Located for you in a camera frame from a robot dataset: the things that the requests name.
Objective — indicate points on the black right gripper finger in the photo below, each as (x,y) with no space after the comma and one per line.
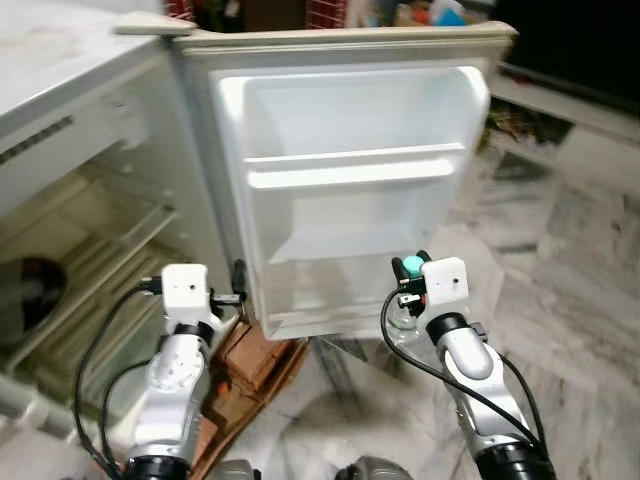
(397,275)
(424,256)

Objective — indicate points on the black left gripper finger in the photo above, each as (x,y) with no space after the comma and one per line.
(240,278)

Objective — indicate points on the clear bottle teal cap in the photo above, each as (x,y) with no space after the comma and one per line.
(412,268)

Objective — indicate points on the white fridge door shelf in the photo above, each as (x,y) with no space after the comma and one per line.
(350,172)

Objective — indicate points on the fridge interior shelf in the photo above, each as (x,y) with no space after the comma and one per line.
(110,255)

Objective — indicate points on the single orange brick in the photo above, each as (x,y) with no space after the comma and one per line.
(210,435)

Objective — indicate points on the grey robot left leg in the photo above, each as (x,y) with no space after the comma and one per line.
(235,472)

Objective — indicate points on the grey robot leg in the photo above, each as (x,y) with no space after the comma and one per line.
(235,472)
(375,470)

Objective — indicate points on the grey robot right leg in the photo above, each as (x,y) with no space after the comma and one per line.
(375,470)

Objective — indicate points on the black round container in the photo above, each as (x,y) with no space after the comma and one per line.
(30,300)

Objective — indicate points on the white low television shelf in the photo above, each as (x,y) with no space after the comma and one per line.
(600,150)

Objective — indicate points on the white blue plastic bottle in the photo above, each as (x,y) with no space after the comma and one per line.
(448,12)

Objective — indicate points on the black television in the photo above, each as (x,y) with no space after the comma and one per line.
(580,40)

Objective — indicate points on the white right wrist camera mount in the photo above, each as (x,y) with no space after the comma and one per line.
(447,283)

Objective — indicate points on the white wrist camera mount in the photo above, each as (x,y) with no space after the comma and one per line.
(447,283)
(187,292)

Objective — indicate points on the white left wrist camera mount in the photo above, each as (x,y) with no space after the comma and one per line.
(187,292)

